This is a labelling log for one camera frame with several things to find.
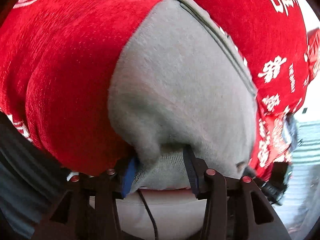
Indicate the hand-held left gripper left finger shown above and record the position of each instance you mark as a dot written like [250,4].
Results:
[128,177]

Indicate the white green striped cloth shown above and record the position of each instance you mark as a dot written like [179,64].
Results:
[308,141]

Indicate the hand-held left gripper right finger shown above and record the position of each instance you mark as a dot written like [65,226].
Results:
[190,166]

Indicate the red printed blanket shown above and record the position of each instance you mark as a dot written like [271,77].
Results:
[62,80]

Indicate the dark striped cloth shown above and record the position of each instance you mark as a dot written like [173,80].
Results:
[17,180]

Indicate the red printed bag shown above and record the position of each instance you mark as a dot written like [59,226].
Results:
[278,135]

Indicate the grey garment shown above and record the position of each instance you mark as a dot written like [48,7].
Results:
[180,80]

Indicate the beige cloth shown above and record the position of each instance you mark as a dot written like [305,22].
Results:
[170,212]

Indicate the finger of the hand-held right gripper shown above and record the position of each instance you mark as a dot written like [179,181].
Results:
[265,188]

